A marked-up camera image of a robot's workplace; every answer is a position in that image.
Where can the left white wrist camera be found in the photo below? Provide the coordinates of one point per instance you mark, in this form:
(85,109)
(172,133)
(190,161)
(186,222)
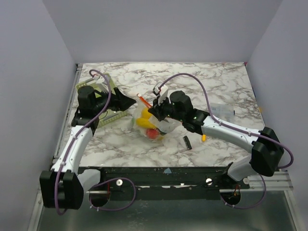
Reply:
(100,82)

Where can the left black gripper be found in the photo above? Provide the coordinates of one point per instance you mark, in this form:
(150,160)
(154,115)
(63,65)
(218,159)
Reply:
(121,102)

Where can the clear plastic screw box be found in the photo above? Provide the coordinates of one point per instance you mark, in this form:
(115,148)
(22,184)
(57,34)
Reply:
(223,111)

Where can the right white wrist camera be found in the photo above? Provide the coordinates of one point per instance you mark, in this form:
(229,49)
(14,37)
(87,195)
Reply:
(161,92)

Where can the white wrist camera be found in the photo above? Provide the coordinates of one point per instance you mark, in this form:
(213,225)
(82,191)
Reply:
(161,92)
(100,82)

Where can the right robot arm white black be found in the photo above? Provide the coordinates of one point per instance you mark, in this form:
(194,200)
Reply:
(265,153)

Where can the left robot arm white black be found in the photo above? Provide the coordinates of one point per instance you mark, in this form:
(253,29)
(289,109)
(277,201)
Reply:
(62,187)

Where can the clear zip top bag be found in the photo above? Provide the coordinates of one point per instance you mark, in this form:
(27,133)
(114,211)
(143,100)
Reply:
(168,123)

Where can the peach toy fruit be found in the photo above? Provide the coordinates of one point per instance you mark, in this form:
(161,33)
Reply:
(152,133)

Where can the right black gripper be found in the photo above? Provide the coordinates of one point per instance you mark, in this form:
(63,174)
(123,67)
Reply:
(160,109)

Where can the small yellow toy pepper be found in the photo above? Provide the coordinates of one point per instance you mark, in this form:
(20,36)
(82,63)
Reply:
(144,123)

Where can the black bit holder strip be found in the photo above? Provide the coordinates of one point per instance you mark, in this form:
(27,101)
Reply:
(187,143)

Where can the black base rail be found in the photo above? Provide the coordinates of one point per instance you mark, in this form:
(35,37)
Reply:
(163,183)

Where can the orange toy fruit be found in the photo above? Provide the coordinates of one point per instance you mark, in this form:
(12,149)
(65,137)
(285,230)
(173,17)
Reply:
(145,114)

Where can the aluminium extrusion rail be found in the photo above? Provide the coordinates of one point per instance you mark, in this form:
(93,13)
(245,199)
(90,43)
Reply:
(280,181)

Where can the green plastic basket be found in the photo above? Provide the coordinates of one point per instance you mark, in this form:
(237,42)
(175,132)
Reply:
(108,116)

